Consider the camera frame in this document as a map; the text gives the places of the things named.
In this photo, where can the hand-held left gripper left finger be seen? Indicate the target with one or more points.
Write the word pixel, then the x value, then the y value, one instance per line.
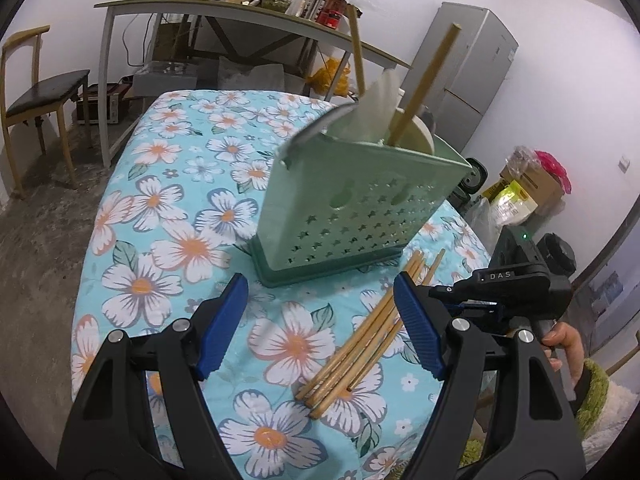
pixel 222 335

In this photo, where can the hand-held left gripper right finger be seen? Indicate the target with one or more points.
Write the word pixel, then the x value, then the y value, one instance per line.
pixel 417 330

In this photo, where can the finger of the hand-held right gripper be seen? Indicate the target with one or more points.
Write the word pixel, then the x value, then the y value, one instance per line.
pixel 495 317
pixel 457 294

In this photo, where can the pile of bamboo chopsticks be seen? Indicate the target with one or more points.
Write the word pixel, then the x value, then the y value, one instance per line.
pixel 350 360

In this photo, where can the green plastic utensil holder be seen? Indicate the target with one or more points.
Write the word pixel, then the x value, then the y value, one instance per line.
pixel 350 210

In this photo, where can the white plastic rice spoon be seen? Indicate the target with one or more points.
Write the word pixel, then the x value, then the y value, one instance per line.
pixel 375 105

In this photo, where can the single bamboo chopstick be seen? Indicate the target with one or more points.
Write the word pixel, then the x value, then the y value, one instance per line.
pixel 359 55
pixel 433 67

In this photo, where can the person's right hand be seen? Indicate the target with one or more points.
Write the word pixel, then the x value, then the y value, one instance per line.
pixel 570 345

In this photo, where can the yellow green rice bag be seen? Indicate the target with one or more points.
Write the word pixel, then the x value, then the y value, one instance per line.
pixel 515 197

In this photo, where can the large open cardboard box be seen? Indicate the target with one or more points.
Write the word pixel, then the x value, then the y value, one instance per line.
pixel 542 190

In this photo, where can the floral turquoise quilt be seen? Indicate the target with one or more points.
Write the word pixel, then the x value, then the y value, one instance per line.
pixel 170 240

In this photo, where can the pink plastic bag bundle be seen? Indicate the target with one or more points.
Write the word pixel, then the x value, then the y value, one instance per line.
pixel 552 167

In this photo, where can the black rice cooker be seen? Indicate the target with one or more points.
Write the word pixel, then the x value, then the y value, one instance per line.
pixel 475 175

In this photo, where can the clear crumpled plastic wrap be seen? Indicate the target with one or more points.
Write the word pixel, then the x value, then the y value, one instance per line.
pixel 520 160

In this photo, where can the green fuzzy cushion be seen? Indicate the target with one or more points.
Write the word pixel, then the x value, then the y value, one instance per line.
pixel 597 395

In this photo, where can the pale yellow plastic spoon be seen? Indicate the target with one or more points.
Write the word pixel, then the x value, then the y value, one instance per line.
pixel 417 132

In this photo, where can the silver refrigerator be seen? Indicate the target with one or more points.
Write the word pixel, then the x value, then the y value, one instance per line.
pixel 465 55

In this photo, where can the yellow plastic bag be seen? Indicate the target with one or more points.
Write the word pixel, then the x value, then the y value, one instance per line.
pixel 330 77

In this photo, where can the silver black tool case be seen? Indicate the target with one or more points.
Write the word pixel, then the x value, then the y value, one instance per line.
pixel 100 107

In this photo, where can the clear plastic wrapped bundle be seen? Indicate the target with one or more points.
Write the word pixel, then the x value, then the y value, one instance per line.
pixel 260 77

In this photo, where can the grey storage box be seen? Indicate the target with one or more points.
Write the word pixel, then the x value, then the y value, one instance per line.
pixel 165 80

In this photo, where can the grey metal desk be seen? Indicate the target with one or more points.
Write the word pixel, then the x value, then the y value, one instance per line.
pixel 107 85

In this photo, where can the brown cardboard box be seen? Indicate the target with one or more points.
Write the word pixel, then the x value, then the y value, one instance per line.
pixel 167 42

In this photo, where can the wooden chair with black seat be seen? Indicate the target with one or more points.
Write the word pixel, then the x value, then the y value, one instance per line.
pixel 45 92

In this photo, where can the red cooking oil bottle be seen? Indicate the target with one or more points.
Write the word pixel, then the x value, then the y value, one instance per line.
pixel 334 12

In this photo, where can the black white printed box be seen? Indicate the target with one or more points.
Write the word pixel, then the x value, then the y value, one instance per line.
pixel 312 9

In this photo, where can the glass jar with green contents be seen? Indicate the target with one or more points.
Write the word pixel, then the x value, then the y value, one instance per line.
pixel 275 2

